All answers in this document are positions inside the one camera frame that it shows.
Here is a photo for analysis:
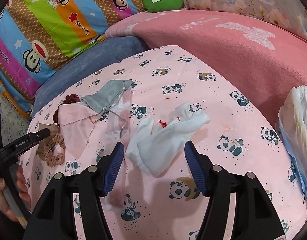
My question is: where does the white cloth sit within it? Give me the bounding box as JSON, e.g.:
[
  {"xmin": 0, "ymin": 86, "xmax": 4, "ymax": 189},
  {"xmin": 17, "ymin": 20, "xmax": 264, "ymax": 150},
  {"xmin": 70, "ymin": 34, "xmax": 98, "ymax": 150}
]
[{"xmin": 126, "ymin": 102, "xmax": 210, "ymax": 177}]

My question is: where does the white lined trash bin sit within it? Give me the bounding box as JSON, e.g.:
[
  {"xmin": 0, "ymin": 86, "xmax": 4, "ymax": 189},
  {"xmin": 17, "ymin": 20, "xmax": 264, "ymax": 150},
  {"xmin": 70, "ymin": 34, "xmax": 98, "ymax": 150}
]
[{"xmin": 276, "ymin": 85, "xmax": 307, "ymax": 205}]

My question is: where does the person's left hand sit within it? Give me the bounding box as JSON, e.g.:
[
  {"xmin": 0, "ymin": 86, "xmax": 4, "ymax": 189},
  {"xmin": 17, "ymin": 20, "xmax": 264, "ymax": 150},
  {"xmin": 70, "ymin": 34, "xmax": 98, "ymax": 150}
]
[{"xmin": 0, "ymin": 165, "xmax": 31, "ymax": 227}]

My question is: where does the brown scrunchie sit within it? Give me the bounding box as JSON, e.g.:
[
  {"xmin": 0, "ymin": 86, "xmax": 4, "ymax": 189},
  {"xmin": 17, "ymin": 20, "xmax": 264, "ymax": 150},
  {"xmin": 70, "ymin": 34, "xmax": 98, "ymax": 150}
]
[{"xmin": 36, "ymin": 124, "xmax": 66, "ymax": 167}]

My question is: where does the pink folded cloth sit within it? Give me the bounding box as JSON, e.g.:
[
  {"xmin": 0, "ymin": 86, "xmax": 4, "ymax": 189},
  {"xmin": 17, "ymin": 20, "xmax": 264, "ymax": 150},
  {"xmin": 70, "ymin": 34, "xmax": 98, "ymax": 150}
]
[{"xmin": 58, "ymin": 103, "xmax": 100, "ymax": 159}]

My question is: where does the grey fabric pouch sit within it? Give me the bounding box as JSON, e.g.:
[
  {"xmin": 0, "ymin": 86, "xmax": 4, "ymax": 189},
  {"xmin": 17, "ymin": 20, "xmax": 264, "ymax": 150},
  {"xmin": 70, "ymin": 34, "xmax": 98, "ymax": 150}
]
[{"xmin": 81, "ymin": 80, "xmax": 133, "ymax": 114}]

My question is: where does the dark red flower scrunchie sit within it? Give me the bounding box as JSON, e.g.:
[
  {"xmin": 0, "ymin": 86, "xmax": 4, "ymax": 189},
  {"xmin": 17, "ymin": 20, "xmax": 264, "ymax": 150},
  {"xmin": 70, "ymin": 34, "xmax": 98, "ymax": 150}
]
[{"xmin": 53, "ymin": 94, "xmax": 81, "ymax": 125}]

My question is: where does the pink panda print sheet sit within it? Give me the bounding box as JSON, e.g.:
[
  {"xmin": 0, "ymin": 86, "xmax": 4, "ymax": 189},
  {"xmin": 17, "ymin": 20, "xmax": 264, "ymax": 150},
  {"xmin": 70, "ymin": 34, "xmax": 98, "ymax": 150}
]
[{"xmin": 21, "ymin": 46, "xmax": 307, "ymax": 239}]

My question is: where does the blue velvet cushion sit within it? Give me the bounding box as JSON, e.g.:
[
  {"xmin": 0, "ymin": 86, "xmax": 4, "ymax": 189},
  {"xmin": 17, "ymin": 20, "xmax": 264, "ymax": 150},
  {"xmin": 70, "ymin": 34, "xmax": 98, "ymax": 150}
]
[{"xmin": 32, "ymin": 36, "xmax": 149, "ymax": 115}]

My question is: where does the pink towel blanket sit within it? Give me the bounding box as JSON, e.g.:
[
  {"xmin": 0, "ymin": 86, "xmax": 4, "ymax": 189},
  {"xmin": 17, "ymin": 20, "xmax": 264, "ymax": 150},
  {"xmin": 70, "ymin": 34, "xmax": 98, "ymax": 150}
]
[{"xmin": 105, "ymin": 9, "xmax": 307, "ymax": 124}]

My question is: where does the colourful monkey striped quilt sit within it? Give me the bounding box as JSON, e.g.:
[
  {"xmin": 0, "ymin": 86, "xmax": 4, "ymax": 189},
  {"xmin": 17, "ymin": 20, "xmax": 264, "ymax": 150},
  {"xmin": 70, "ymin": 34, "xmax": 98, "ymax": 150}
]
[{"xmin": 0, "ymin": 0, "xmax": 144, "ymax": 119}]

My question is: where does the green checkmark cushion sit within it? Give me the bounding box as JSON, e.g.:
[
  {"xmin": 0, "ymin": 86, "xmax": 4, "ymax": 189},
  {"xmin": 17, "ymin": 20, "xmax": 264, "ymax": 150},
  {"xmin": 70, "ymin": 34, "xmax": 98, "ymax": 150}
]
[{"xmin": 143, "ymin": 0, "xmax": 183, "ymax": 12}]

